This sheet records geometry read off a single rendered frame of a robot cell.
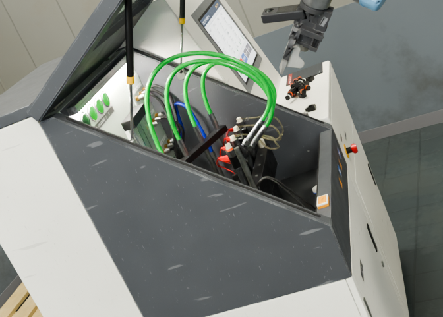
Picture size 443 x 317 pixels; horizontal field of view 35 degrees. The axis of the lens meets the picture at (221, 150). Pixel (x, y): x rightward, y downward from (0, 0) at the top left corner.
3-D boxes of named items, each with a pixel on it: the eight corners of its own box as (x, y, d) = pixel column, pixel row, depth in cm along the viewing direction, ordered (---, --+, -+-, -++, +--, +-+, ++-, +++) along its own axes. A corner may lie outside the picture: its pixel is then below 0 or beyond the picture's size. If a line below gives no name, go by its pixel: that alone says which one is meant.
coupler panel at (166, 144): (175, 165, 233) (134, 81, 223) (165, 169, 234) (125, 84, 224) (182, 150, 245) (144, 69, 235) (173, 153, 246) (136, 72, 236)
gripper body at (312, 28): (315, 55, 183) (331, 16, 175) (283, 43, 184) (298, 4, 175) (319, 40, 189) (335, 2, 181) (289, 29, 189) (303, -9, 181)
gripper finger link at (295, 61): (296, 83, 187) (309, 51, 183) (275, 75, 187) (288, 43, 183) (297, 80, 189) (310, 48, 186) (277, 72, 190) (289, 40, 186)
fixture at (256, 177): (277, 229, 211) (258, 186, 206) (247, 238, 214) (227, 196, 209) (285, 180, 242) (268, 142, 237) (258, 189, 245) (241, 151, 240)
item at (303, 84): (313, 96, 263) (308, 83, 262) (287, 105, 266) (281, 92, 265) (315, 78, 284) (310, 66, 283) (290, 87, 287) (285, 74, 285)
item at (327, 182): (351, 269, 183) (330, 217, 178) (335, 273, 184) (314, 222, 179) (347, 169, 239) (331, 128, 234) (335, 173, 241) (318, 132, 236)
